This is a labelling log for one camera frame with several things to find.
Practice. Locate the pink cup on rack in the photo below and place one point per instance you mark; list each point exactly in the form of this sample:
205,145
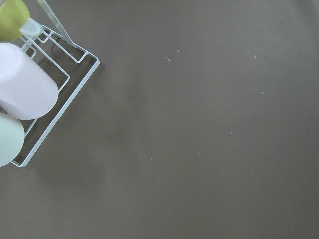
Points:
26,91

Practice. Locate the white cup on rack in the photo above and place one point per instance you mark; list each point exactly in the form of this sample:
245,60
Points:
12,136

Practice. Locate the yellow cup on rack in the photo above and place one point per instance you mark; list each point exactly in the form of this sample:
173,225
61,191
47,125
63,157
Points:
13,15

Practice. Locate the white wire cup rack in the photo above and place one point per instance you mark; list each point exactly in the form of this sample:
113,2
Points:
71,66

